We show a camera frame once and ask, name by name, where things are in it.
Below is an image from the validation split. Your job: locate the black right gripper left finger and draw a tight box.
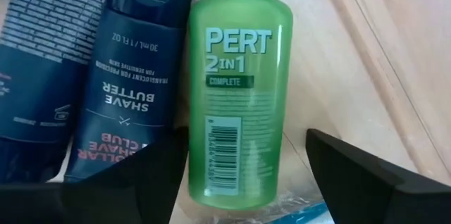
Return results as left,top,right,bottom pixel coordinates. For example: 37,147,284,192
0,127,190,224

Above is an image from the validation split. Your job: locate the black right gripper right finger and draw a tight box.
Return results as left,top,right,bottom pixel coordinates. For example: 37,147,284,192
305,128,451,224

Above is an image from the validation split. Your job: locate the blue toothbrush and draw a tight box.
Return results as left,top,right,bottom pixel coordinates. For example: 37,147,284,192
197,190,330,224

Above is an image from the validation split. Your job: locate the green Pert shampoo bottle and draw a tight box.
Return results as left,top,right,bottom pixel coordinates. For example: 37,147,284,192
186,0,294,211

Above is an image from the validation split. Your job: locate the dark blue shave butter tube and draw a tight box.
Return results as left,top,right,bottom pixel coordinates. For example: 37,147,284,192
64,0,197,182
0,0,109,185

